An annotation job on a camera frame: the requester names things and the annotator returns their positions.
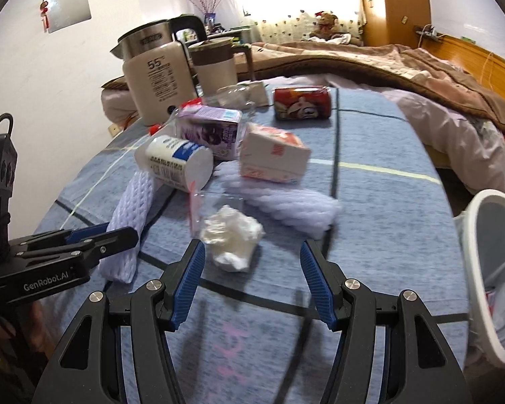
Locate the brown teddy bear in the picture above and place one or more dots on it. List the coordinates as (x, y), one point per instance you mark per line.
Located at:
(326, 25)

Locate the pink quilt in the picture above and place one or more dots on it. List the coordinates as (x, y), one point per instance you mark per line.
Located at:
(446, 134)

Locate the wooden wardrobe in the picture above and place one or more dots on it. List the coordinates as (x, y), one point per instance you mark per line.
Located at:
(399, 4)

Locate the orange white carton box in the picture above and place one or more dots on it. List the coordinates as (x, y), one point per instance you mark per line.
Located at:
(273, 155)

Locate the silver wall sheet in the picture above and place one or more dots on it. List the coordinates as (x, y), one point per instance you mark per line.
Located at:
(67, 6)

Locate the clear wrapper with red stripe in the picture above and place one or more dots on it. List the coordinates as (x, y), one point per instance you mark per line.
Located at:
(195, 210)

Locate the brown blanket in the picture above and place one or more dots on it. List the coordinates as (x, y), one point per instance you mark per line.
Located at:
(362, 61)

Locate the person's left hand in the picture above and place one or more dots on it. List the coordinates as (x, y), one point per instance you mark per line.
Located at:
(0, 336)

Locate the beige cup with brown band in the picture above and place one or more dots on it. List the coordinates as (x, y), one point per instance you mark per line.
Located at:
(214, 71)

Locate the red drink can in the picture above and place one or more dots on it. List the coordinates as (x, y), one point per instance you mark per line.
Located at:
(294, 101)

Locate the white power strip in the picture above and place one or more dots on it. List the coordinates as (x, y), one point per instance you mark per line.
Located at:
(429, 33)

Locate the white tissue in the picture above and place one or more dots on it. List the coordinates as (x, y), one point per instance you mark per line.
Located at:
(231, 235)

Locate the white yogurt bottle blue label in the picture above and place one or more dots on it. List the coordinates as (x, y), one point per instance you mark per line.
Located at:
(172, 160)

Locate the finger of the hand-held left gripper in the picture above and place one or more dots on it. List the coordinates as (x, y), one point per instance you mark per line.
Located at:
(88, 232)
(118, 237)

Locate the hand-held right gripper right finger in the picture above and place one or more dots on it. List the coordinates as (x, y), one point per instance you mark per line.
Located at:
(317, 286)

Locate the clear bottle with red cap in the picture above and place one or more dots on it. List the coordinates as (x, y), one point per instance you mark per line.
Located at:
(189, 103)

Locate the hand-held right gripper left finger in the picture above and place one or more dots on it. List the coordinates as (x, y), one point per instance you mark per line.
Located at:
(189, 286)

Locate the purple milk carton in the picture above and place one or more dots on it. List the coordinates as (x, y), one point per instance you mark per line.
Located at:
(210, 130)

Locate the vase with branches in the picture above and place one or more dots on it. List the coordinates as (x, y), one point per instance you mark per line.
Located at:
(210, 19)

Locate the wooden headboard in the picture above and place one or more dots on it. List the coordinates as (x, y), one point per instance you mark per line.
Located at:
(488, 57)

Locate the white foam net sleeve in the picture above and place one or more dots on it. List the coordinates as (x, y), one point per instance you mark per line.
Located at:
(130, 206)
(286, 206)

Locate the blue checked tablecloth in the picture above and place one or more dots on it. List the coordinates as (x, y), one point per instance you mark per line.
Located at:
(383, 227)

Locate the red hanging ornament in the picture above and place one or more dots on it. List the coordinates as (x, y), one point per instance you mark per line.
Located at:
(45, 12)

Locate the cream plastic jug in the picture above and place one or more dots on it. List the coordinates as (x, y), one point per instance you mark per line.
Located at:
(160, 80)

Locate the clear plastic packet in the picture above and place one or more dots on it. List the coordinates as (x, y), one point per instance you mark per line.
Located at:
(240, 94)

